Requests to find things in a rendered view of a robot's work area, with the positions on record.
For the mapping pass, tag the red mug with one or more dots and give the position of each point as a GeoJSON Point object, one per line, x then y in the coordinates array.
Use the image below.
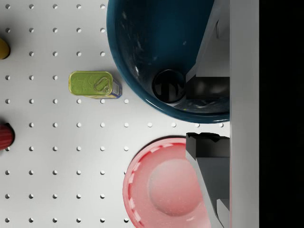
{"type": "Point", "coordinates": [5, 136]}

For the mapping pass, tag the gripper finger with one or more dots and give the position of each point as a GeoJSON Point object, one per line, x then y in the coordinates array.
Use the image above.
{"type": "Point", "coordinates": [211, 88]}
{"type": "Point", "coordinates": [209, 147]}

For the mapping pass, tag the yellow mug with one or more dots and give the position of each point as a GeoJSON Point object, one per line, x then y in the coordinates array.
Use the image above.
{"type": "Point", "coordinates": [3, 48]}

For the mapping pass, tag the flat-sided can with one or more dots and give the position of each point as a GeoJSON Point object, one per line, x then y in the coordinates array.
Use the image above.
{"type": "Point", "coordinates": [91, 83]}

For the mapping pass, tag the dark blue mug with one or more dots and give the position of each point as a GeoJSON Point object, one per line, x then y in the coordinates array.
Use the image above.
{"type": "Point", "coordinates": [152, 47]}

